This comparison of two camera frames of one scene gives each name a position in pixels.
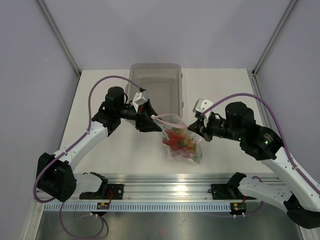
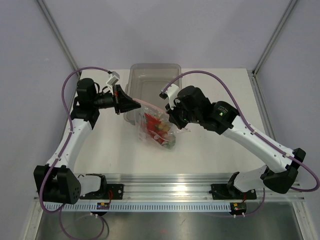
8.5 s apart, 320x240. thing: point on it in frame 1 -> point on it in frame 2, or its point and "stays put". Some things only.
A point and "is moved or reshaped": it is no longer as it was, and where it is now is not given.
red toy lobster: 173,140 is moved or reshaped
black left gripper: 147,123 -> 121,101
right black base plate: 226,191 stays put
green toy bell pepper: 199,156 -> 171,144
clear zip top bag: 182,142 is moved or reshaped
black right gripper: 198,126 -> 173,114
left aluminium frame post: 60,38 stays put
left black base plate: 109,191 stays put
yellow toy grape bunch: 187,140 -> 164,127
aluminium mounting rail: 164,188 stays put
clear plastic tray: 163,83 stays put
